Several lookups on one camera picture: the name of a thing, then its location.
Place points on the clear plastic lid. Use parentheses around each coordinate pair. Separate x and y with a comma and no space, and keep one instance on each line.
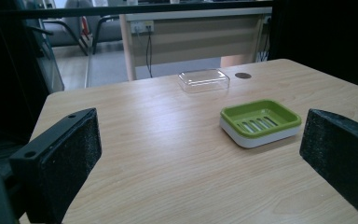
(203,80)

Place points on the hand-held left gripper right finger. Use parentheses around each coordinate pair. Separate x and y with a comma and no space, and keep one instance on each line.
(338,155)

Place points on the black horizontal bar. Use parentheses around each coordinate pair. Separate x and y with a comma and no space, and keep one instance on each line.
(127,10)

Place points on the beige desk with panel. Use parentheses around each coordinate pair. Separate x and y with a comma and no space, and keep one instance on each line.
(195,40)

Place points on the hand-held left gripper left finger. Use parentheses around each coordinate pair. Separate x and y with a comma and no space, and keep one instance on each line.
(56,161)

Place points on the white wall socket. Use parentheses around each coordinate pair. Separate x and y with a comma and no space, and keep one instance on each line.
(141,26)

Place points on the round grommet cap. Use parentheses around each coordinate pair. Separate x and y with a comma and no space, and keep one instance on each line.
(243,75)

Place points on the grey chair with black frame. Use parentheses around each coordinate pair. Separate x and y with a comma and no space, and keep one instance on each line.
(66,31)
(108,29)

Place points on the green and white soap dish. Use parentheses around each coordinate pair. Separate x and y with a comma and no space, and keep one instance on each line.
(258,124)

